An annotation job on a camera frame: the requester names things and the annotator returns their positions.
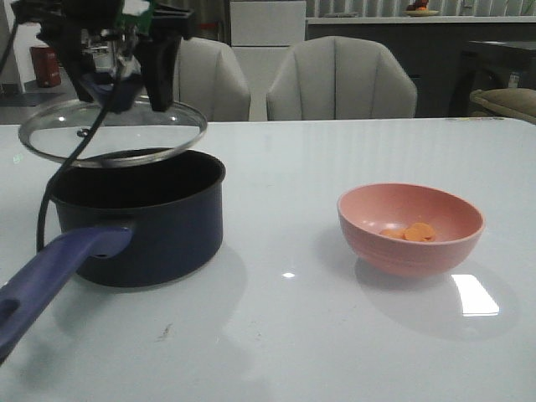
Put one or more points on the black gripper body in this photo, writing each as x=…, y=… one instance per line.
x=69, y=18

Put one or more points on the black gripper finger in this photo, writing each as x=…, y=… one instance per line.
x=157, y=59
x=68, y=49

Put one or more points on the glass lid with blue knob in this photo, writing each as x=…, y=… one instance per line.
x=72, y=132

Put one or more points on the pink plastic bowl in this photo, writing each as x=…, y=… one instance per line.
x=373, y=218

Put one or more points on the orange ham slice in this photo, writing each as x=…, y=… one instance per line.
x=419, y=232

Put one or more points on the red trash bin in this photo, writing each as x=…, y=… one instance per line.
x=45, y=66

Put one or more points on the left grey upholstered chair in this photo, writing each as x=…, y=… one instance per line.
x=209, y=78

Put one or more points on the grey upholstered chair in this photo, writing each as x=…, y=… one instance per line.
x=339, y=78
x=209, y=78

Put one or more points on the white cabinet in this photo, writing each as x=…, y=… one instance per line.
x=261, y=31

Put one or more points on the dark blue saucepan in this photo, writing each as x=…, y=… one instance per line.
x=123, y=227

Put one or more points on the right grey upholstered chair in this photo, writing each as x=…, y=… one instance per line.
x=339, y=78

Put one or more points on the fruit plate on counter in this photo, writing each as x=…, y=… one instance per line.
x=420, y=8

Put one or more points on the dark grey counter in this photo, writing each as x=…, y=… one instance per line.
x=431, y=50

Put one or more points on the beige cushion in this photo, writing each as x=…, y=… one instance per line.
x=514, y=103

